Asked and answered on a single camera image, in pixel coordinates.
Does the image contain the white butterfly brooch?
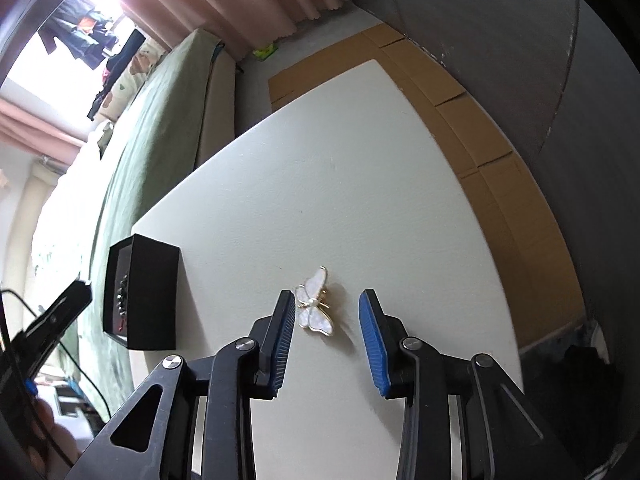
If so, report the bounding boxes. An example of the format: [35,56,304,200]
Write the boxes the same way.
[294,266,334,337]

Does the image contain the black green bead bracelet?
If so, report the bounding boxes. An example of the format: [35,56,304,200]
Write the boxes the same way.
[115,273,129,317]

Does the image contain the black jewelry box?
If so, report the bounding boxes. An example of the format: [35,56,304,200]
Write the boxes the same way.
[102,234,180,351]

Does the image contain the person's left hand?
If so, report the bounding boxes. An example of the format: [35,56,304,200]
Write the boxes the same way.
[26,398,80,479]

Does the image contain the brown cardboard sheet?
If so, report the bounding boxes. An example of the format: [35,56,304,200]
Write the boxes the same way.
[268,24,586,348]

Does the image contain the green blanket bed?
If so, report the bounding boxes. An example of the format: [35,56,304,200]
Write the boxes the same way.
[77,29,236,418]

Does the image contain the green yellow floor item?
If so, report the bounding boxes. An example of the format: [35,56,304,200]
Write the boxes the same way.
[252,44,278,61]

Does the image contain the floral pillow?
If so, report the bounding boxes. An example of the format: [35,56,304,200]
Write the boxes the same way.
[96,38,166,122]

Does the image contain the hanging dark clothes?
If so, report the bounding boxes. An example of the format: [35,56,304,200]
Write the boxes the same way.
[38,0,145,120]

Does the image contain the dark grey wardrobe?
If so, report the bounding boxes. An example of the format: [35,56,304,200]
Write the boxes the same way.
[352,0,639,479]

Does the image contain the black cable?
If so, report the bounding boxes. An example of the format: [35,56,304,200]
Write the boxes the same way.
[0,286,113,421]

